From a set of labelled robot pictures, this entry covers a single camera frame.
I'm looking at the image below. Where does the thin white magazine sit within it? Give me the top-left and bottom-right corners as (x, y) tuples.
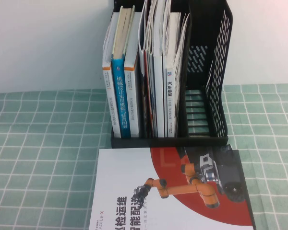
(162, 0), (172, 138)

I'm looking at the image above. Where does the white cover dark magazine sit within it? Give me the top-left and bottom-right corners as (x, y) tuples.
(138, 0), (149, 138)

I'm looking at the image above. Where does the thin grey-blue magazine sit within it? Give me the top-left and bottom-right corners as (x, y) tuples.
(148, 0), (159, 138)

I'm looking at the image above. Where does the black plastic book holder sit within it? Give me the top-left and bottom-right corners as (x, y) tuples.
(110, 0), (233, 149)

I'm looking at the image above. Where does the white car suspension book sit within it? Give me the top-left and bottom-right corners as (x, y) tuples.
(165, 11), (182, 138)

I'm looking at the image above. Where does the white red robot brochure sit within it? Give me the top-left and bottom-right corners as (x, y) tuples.
(88, 143), (257, 230)

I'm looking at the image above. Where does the thin magazines stack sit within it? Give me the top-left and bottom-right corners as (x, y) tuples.
(143, 0), (156, 138)

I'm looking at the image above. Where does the blue spine book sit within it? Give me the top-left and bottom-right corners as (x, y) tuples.
(111, 5), (136, 139)

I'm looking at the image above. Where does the thin printed booklet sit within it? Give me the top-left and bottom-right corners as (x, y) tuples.
(174, 13), (191, 101)

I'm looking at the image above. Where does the white book orange band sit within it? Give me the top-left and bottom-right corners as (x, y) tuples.
(123, 11), (143, 138)
(102, 11), (122, 139)

